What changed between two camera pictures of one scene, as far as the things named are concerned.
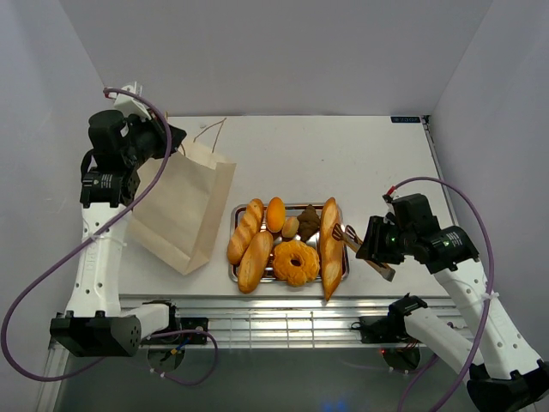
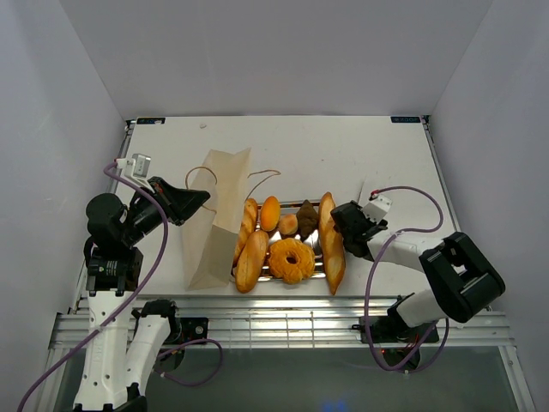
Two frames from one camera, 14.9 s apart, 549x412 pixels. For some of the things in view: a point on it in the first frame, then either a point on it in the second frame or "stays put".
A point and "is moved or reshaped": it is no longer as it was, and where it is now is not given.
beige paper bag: [182, 221] is moved or reshaped
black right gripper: [371, 247] to [370, 222]
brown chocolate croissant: [308, 222] stays put
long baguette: [331, 250] stays put
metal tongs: [352, 239] to [362, 189]
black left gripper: [155, 125] to [185, 202]
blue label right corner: [406, 119] stays put
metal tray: [291, 210] to [312, 239]
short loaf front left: [254, 261] stays put
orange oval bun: [275, 214] stays put
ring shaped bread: [296, 275] stays put
